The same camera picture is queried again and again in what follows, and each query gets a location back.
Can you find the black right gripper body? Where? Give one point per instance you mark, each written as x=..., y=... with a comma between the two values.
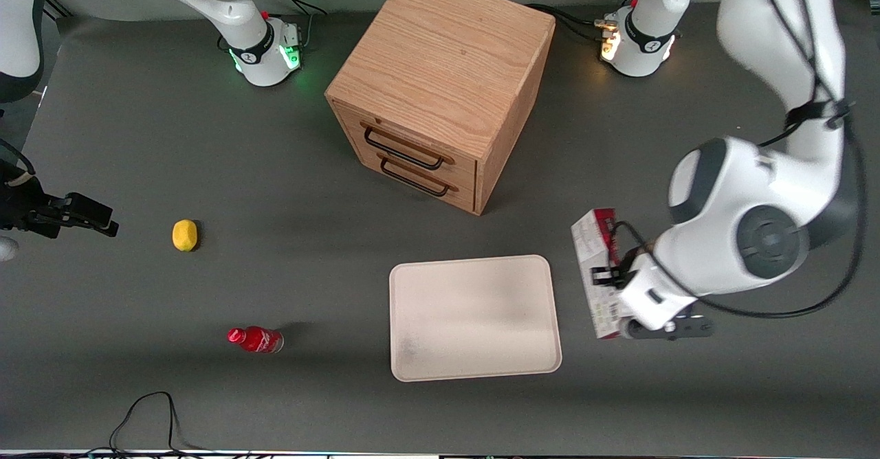
x=20, y=208

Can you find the red and white cookie box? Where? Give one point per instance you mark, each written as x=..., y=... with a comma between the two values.
x=590, y=246

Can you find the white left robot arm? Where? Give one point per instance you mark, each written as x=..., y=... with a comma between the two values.
x=756, y=191

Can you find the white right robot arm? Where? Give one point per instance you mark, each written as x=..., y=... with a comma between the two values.
x=240, y=26

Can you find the cream plastic tray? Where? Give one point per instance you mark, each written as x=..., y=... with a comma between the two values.
x=474, y=318

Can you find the yellow lemon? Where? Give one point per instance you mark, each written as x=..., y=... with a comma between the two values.
x=184, y=235

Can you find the red cola bottle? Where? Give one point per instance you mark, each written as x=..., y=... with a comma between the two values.
x=256, y=340

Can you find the wooden drawer cabinet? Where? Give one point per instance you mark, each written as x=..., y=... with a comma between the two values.
x=440, y=67

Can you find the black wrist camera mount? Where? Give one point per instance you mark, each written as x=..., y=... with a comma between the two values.
x=677, y=327

